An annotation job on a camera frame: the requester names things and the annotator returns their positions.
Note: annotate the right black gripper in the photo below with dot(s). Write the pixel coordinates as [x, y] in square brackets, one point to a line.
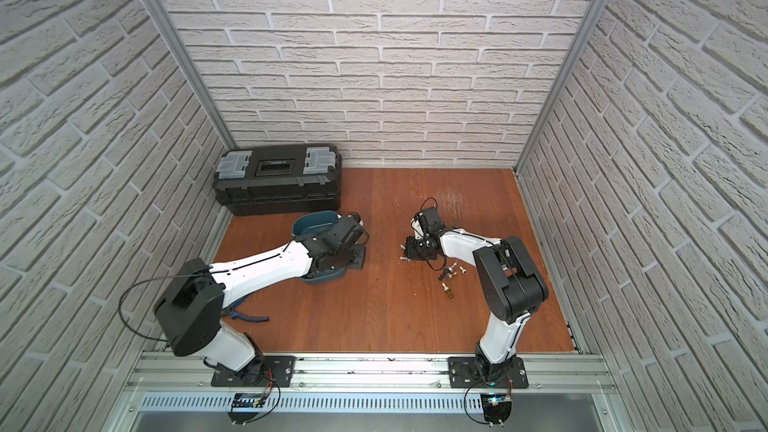
[410, 249]

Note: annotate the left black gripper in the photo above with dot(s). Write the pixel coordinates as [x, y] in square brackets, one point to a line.
[354, 255]

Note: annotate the teal plastic storage bin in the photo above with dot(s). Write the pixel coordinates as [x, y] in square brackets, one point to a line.
[312, 223]

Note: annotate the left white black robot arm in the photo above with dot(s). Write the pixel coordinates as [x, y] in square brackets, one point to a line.
[324, 246]

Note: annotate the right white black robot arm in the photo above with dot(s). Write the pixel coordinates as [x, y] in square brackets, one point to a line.
[512, 285]

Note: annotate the black plastic toolbox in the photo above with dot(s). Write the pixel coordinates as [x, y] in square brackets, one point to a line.
[279, 179]

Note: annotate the right controller board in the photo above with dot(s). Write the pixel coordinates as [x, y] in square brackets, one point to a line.
[496, 408]

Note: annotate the controller board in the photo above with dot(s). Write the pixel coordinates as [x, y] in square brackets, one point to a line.
[496, 408]
[246, 408]

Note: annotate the left controller board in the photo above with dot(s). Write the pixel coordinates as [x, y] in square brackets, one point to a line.
[246, 408]

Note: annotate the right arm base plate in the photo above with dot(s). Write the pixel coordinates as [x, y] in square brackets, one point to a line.
[466, 371]

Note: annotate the blue handled pliers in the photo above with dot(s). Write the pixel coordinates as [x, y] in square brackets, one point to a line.
[231, 311]

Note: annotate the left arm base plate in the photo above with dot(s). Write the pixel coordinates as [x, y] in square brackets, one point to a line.
[259, 373]

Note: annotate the aluminium frame rail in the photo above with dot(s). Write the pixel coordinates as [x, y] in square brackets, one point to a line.
[380, 372]

